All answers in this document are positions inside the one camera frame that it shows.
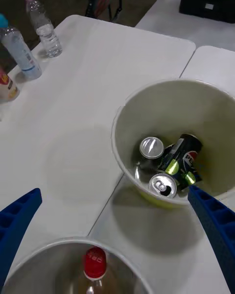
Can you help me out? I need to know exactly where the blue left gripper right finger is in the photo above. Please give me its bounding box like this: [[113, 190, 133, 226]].
[[188, 184, 235, 294]]

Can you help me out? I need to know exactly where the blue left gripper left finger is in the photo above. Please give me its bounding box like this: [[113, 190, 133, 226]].
[[0, 188, 43, 289]]

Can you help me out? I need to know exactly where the black can with green print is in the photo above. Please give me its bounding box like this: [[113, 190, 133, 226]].
[[148, 139, 184, 199], [178, 133, 204, 192]]

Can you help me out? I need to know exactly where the grey plastic bin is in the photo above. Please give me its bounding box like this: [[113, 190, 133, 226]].
[[0, 236, 153, 294]]

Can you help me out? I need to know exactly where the red-capped plastic bottle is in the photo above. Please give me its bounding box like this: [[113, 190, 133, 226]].
[[82, 246, 108, 294]]

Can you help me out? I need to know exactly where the black can silver top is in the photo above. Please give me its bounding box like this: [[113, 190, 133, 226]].
[[135, 136, 165, 171]]

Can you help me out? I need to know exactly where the yellow-green plastic bin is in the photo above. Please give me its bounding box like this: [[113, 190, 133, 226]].
[[111, 78, 235, 209]]

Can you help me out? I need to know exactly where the bottle with red yellow label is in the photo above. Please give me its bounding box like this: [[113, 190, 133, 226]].
[[0, 65, 21, 103]]

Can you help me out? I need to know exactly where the white-labelled bottle blue cap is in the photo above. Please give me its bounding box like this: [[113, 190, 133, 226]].
[[0, 13, 43, 80]]

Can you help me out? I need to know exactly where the clear bottle pink cap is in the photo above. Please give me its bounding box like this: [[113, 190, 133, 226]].
[[21, 0, 63, 58]]

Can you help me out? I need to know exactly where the black box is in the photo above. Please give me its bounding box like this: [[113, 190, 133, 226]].
[[178, 0, 235, 25]]

